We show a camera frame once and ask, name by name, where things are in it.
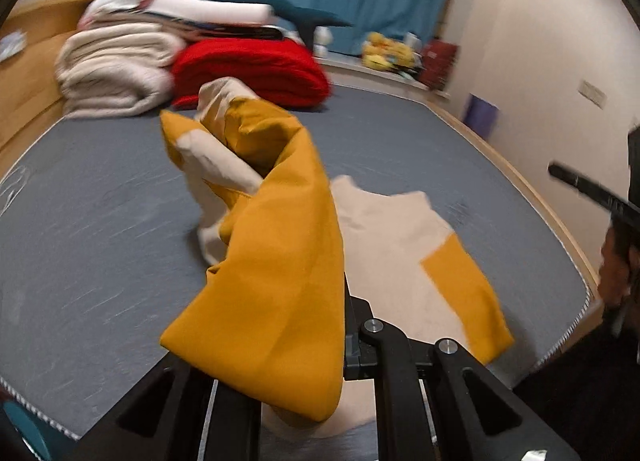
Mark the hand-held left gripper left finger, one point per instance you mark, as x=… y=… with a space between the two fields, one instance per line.
x=230 y=421

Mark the white folded bedding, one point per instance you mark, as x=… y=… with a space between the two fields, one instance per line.
x=200 y=8

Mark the red folded blanket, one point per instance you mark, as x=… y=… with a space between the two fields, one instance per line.
x=250 y=71

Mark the yellow plush toy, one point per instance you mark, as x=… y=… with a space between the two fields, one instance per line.
x=382 y=53

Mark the wooden bed frame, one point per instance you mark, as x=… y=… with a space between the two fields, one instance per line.
x=30 y=106

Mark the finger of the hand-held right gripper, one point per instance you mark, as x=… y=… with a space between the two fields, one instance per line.
x=590 y=188

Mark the beige and yellow garment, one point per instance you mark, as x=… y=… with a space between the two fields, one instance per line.
x=280 y=241

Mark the grey quilted mattress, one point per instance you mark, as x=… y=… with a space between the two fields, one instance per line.
x=100 y=241

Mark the person's right hand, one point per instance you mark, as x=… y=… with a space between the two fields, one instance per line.
x=615 y=266

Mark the teal round object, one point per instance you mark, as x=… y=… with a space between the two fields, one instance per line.
x=25 y=431

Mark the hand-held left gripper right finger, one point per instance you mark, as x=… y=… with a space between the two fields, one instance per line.
x=400 y=371

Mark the beige folded blanket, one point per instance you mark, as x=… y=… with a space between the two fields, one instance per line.
x=115 y=66

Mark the white wall outlet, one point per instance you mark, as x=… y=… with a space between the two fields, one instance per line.
x=592 y=93

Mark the white bedside ledge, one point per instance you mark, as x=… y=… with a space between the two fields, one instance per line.
x=380 y=77

